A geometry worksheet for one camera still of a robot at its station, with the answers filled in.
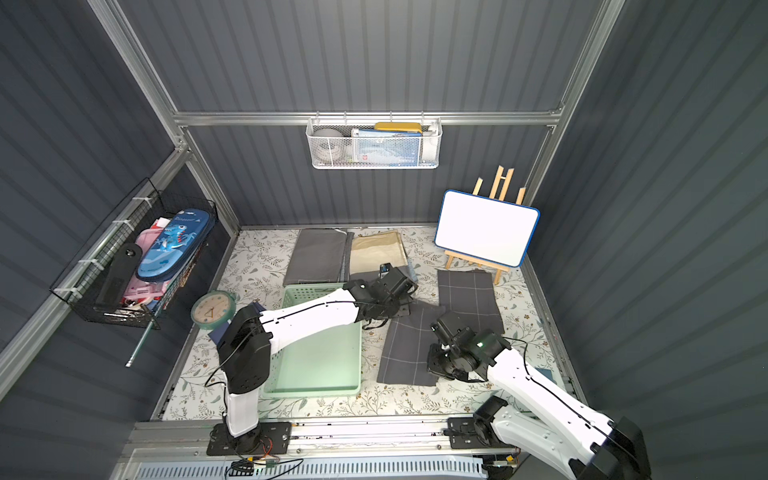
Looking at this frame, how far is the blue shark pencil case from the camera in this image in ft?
2.12

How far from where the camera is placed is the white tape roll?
2.83 ft

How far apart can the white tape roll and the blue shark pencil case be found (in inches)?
14.1

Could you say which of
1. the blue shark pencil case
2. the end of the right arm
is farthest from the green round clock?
A: the end of the right arm

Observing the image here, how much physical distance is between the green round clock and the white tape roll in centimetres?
56

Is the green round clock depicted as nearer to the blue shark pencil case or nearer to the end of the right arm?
the blue shark pencil case
